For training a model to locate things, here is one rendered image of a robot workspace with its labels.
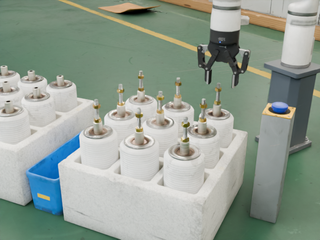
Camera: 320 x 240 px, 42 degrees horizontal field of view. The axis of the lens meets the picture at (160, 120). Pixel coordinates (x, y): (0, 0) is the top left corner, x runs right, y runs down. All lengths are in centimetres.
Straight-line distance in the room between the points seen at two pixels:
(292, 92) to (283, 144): 41
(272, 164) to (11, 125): 70
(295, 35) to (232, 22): 41
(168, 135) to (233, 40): 29
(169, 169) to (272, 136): 28
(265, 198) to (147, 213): 33
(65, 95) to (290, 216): 77
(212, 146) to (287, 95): 49
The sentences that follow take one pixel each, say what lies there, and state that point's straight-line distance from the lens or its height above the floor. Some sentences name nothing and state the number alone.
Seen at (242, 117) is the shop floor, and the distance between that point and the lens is 178.
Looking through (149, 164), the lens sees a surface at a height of 21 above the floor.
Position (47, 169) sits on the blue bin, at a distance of 127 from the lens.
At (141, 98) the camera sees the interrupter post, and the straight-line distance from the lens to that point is 124.
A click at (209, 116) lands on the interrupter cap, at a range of 115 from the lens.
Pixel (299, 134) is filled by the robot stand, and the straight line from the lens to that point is 156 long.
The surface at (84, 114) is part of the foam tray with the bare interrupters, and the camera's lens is 141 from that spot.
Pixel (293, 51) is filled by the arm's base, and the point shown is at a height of 36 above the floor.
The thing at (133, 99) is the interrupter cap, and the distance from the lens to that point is 126.
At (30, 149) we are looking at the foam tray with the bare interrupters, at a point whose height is 16.
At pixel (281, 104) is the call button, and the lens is 107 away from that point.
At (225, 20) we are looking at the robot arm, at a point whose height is 52.
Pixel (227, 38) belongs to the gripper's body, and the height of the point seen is 48.
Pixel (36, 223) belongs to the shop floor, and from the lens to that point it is 120.
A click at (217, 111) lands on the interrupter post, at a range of 116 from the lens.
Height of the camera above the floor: 73
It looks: 25 degrees down
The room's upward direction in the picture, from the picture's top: straight up
